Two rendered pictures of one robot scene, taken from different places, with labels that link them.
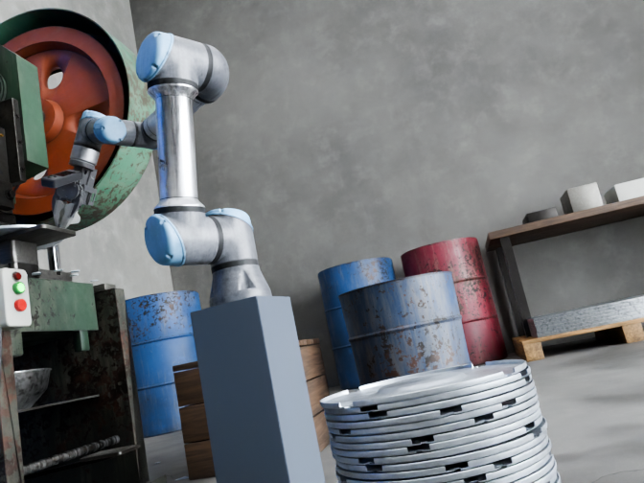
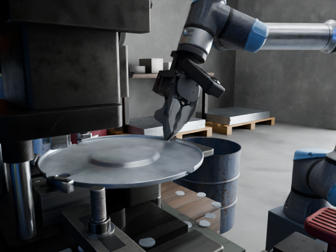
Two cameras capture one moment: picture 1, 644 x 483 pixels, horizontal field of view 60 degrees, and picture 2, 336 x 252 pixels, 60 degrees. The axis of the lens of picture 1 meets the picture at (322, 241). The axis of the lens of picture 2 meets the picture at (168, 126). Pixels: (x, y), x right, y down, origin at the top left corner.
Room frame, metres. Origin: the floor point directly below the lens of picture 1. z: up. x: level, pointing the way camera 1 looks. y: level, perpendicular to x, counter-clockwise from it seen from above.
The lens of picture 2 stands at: (1.16, 1.23, 0.94)
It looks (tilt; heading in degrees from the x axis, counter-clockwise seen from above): 12 degrees down; 309
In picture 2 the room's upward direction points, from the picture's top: straight up
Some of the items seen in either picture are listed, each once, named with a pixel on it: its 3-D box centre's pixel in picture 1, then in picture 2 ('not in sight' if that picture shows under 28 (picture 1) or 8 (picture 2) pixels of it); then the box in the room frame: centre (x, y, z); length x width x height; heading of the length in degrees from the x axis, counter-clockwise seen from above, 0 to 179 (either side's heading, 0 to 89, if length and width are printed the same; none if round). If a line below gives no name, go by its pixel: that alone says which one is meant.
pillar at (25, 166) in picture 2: not in sight; (21, 182); (1.50, 1.08, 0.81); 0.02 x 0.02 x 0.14
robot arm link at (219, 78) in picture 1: (181, 105); (293, 36); (1.43, 0.30, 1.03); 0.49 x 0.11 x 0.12; 46
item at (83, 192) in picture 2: not in sight; (57, 184); (1.57, 1.00, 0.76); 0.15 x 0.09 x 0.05; 168
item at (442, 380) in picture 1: (421, 382); not in sight; (0.82, -0.10, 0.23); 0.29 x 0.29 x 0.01
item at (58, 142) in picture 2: not in sight; (56, 133); (1.57, 0.99, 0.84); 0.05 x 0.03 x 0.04; 168
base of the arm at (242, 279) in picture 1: (238, 284); (308, 200); (1.36, 0.22, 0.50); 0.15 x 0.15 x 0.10
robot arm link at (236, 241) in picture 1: (227, 238); (313, 168); (1.35, 0.23, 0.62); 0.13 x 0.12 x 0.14; 136
